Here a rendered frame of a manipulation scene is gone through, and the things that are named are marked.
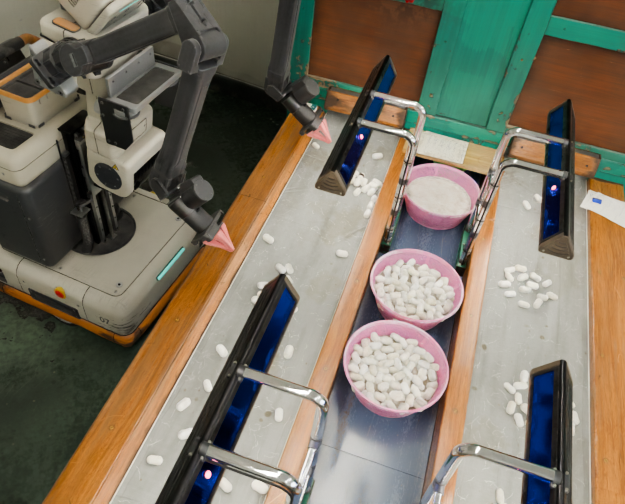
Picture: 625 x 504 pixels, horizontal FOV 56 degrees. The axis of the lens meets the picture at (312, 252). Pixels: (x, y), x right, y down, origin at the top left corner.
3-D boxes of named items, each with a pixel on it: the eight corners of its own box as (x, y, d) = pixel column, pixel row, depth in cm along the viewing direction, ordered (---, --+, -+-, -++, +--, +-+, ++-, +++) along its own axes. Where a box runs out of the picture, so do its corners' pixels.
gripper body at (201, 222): (225, 213, 154) (205, 194, 151) (209, 239, 147) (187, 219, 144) (211, 222, 158) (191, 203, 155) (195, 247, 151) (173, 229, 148)
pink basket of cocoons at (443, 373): (326, 409, 146) (330, 390, 139) (353, 328, 164) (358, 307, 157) (430, 445, 142) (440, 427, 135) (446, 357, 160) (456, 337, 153)
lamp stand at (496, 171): (453, 274, 181) (499, 160, 149) (461, 232, 194) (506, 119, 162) (514, 292, 178) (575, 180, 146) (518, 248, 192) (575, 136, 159)
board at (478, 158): (401, 152, 206) (402, 149, 206) (410, 129, 216) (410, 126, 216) (494, 177, 202) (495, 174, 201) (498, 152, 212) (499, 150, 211)
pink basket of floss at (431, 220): (422, 245, 189) (429, 224, 182) (382, 193, 204) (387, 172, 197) (488, 226, 198) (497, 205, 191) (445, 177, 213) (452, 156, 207)
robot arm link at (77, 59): (213, -15, 122) (180, -10, 114) (234, 51, 126) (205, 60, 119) (87, 41, 148) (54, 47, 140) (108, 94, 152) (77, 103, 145)
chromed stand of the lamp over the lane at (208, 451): (198, 545, 122) (183, 455, 90) (236, 458, 136) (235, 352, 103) (284, 578, 120) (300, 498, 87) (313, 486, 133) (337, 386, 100)
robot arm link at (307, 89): (275, 75, 186) (264, 89, 181) (298, 56, 178) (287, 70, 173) (300, 102, 190) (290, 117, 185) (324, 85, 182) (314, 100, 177)
